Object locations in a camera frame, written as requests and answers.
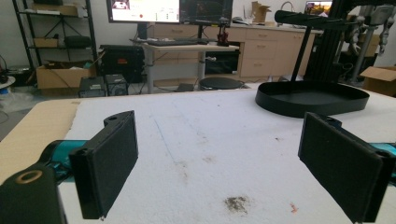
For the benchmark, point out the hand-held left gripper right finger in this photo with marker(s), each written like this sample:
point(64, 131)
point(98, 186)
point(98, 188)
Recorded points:
point(339, 165)

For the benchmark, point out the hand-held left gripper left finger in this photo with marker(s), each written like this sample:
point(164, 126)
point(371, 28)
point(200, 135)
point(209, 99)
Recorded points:
point(109, 161)

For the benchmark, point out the black stand with oval tray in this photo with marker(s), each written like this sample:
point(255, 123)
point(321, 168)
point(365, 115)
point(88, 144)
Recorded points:
point(311, 99)

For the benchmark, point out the black computer tower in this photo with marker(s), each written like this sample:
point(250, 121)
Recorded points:
point(91, 87)

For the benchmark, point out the small black computer case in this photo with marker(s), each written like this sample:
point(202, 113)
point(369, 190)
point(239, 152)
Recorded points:
point(116, 84)

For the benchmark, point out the cardboard box with open flap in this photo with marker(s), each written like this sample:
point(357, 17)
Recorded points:
point(381, 79)

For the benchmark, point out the large open cardboard box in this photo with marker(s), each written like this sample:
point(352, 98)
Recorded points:
point(59, 77)

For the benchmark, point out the black equipment case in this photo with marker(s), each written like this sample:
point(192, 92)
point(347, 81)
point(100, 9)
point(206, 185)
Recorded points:
point(121, 62)

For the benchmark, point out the white stained table mat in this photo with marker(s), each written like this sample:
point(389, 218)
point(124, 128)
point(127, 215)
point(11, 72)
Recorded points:
point(218, 146)

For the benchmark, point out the black bag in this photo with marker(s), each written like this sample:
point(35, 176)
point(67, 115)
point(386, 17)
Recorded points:
point(77, 41)

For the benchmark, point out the flat cardboard box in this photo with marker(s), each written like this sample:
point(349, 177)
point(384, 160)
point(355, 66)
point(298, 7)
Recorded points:
point(45, 42)

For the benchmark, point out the black keyboard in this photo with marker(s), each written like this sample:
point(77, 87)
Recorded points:
point(174, 42)

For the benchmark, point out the black round stool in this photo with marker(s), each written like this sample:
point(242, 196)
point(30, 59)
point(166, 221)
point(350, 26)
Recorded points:
point(221, 83)

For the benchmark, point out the beige cabinet with drawers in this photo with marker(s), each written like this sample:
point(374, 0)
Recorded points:
point(264, 49)

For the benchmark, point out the white standing desk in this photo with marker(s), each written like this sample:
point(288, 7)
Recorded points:
point(186, 48)

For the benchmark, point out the grey robot on stand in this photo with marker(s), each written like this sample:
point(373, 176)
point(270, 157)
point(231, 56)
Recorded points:
point(370, 28)

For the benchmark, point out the black metal shelf rack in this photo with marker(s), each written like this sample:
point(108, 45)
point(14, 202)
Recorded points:
point(62, 21)

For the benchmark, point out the monitor with white screen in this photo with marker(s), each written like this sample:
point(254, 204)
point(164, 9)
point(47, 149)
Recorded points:
point(146, 9)

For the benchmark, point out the long cardboard box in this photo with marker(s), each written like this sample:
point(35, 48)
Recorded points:
point(56, 9)

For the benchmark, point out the red and black clamp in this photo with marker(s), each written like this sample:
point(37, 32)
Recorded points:
point(223, 35)

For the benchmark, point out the small open cardboard box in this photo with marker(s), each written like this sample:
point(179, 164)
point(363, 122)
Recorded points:
point(260, 12)

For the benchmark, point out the monitor with dark screen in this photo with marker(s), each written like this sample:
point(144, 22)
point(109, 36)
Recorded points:
point(207, 11)

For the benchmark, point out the black aluminium frame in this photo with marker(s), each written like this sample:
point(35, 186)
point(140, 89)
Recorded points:
point(327, 53)

